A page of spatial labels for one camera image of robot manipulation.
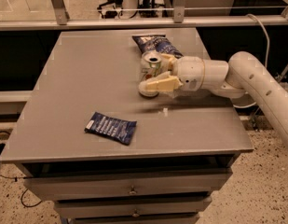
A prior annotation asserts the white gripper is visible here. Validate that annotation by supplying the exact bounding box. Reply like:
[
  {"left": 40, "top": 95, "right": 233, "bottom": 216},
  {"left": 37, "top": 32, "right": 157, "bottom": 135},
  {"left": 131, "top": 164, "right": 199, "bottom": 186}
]
[{"left": 145, "top": 53, "right": 205, "bottom": 92}]

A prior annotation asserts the white green 7up can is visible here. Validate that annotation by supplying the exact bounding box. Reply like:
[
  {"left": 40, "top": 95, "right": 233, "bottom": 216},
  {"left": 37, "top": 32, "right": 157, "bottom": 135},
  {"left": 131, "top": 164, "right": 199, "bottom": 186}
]
[{"left": 138, "top": 50, "right": 164, "bottom": 98}]

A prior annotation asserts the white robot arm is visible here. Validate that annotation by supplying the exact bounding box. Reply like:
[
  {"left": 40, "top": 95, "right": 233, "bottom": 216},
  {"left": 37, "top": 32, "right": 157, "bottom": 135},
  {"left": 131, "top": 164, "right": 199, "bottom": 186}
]
[{"left": 138, "top": 51, "right": 288, "bottom": 148}]

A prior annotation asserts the large blue chip bag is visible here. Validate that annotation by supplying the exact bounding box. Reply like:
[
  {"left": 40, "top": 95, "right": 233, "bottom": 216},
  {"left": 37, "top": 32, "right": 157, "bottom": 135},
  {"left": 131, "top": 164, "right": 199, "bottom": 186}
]
[{"left": 132, "top": 35, "right": 183, "bottom": 59}]

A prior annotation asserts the small blue snack packet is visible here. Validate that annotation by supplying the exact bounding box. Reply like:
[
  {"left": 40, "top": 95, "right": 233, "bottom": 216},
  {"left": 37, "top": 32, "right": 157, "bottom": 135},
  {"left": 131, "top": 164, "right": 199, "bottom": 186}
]
[{"left": 84, "top": 112, "right": 137, "bottom": 145}]

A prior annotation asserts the black office chair base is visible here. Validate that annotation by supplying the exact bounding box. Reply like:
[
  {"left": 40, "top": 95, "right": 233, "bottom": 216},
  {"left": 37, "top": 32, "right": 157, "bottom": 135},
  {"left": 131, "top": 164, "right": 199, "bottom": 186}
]
[{"left": 97, "top": 0, "right": 123, "bottom": 19}]

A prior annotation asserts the grey drawer cabinet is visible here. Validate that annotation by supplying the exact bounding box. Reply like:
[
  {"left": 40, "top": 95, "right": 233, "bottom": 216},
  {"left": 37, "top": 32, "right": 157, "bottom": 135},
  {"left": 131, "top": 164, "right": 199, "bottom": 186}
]
[{"left": 0, "top": 30, "right": 252, "bottom": 224}]

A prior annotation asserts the top grey drawer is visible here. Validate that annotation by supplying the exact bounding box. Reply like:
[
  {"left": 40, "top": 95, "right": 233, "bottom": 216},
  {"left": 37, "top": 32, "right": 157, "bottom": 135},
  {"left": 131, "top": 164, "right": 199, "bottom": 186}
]
[{"left": 24, "top": 168, "right": 232, "bottom": 201}]

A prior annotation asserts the grey drawer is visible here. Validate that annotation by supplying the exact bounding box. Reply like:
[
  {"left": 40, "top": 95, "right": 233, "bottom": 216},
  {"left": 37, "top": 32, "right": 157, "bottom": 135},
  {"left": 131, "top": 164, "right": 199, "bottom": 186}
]
[
  {"left": 24, "top": 168, "right": 232, "bottom": 201},
  {"left": 54, "top": 196, "right": 212, "bottom": 218}
]

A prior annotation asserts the middle grey drawer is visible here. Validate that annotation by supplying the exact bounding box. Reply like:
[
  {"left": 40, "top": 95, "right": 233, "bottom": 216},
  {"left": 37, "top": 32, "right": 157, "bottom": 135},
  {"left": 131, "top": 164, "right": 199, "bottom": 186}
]
[{"left": 54, "top": 196, "right": 212, "bottom": 218}]

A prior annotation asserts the white cable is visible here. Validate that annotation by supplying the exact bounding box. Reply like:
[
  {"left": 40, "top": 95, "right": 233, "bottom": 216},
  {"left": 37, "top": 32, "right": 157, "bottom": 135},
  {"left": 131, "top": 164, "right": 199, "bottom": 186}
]
[{"left": 240, "top": 13, "right": 272, "bottom": 109}]

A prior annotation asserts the metal guard rail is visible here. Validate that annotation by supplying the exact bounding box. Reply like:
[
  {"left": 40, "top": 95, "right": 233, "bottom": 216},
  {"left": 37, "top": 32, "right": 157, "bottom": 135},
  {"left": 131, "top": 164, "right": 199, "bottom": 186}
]
[{"left": 0, "top": 0, "right": 288, "bottom": 31}]

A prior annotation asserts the black floor cable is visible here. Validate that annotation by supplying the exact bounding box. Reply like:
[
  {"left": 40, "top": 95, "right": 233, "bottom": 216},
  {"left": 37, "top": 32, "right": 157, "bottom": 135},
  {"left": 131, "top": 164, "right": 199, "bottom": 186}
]
[{"left": 0, "top": 131, "right": 44, "bottom": 209}]

